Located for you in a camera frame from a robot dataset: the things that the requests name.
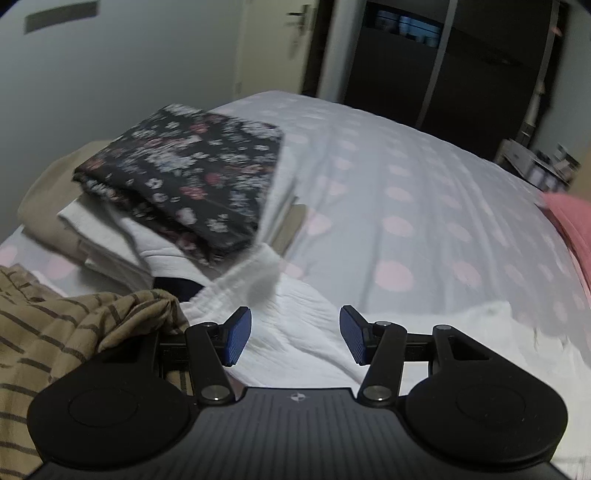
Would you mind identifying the pale blue storage boxes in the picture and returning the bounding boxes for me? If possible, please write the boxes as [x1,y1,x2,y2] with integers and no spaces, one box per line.
[374,10,442,47]

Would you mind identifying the pink pillow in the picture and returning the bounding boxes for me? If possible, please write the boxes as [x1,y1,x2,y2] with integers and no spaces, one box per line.
[540,191,591,297]

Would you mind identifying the dark wall plate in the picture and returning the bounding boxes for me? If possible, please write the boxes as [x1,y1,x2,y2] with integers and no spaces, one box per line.
[23,1,101,34]

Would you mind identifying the stack of folded white clothes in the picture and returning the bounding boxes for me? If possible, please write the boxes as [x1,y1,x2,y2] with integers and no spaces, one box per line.
[18,138,308,278]

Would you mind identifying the white gauze garment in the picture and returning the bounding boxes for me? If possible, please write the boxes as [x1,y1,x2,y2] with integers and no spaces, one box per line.
[178,244,591,480]

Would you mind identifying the black and white garment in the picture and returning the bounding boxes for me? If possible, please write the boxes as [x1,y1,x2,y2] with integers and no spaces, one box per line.
[152,276,205,304]

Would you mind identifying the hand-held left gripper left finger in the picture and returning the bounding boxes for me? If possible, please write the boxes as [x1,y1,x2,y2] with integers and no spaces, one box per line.
[92,307,252,407]

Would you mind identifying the white bedside shelf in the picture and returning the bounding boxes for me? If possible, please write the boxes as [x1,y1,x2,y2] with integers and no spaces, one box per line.
[495,137,583,191]

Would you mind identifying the brown striped garment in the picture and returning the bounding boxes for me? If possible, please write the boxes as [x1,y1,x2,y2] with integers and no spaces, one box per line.
[0,264,195,480]

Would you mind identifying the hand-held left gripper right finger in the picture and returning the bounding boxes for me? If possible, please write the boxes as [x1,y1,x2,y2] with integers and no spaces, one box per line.
[339,305,502,407]

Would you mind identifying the dark floral folded cloth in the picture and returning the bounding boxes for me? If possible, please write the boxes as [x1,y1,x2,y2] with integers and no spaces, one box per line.
[73,104,285,267]

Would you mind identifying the cream door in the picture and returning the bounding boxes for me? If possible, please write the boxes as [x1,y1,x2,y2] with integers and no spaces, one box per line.
[233,0,321,99]

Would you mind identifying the door handle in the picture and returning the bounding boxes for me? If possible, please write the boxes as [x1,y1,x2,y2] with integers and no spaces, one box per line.
[286,4,313,47]

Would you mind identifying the bed with polka-dot sheet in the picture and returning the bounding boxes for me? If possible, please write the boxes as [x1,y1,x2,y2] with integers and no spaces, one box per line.
[0,90,591,416]

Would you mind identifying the dark sliding-door wardrobe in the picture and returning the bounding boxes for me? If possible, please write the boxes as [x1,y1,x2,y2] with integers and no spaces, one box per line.
[318,0,573,160]

